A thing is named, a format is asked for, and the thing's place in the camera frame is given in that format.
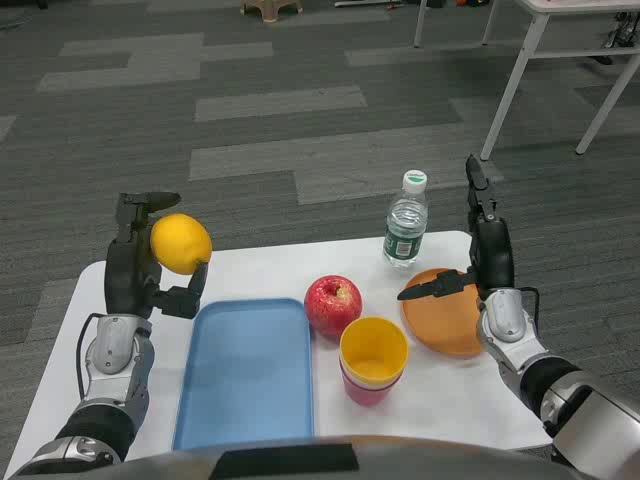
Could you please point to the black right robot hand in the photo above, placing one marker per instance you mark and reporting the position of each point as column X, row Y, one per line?
column 492, row 255

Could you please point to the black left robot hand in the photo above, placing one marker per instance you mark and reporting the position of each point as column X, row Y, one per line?
column 123, row 272

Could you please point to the yellow lemon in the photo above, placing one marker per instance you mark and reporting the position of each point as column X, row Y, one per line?
column 181, row 244

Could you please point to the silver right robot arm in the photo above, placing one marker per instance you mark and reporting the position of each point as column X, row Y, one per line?
column 550, row 380

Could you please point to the orange round plate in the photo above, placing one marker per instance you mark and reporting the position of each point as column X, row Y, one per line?
column 447, row 320

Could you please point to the blue rectangular plate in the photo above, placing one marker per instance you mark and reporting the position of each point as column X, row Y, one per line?
column 249, row 375

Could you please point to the clear plastic water bottle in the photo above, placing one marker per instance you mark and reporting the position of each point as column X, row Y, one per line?
column 406, row 227

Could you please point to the yellow plastic cup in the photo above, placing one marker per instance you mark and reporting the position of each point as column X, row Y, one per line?
column 374, row 351

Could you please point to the red apple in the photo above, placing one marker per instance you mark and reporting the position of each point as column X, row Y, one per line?
column 332, row 307

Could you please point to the white plastic cup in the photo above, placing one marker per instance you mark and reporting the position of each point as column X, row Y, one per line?
column 372, row 384

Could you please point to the pink plastic cup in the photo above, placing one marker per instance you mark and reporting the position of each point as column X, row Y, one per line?
column 370, row 396

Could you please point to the silver robot chest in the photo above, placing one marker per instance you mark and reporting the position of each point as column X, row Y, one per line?
column 320, row 457

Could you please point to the beige plastic stool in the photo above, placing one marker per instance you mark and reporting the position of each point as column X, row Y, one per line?
column 271, row 9

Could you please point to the white metal table frame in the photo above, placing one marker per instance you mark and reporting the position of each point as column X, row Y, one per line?
column 537, row 60

